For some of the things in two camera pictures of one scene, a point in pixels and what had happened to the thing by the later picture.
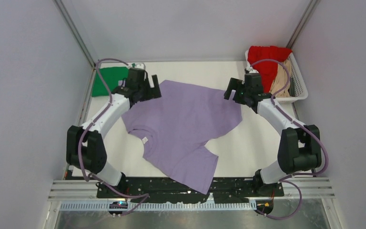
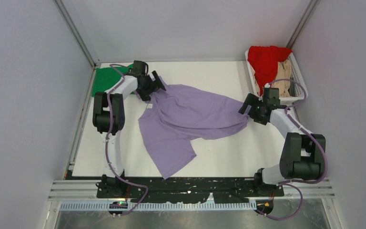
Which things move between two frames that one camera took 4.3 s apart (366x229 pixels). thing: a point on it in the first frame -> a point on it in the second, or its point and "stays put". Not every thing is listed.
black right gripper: x=233 y=85 -> x=251 y=99
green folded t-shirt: x=111 y=76 stays put
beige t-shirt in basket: x=280 y=80 stays put
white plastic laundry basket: x=298 y=89 stays put
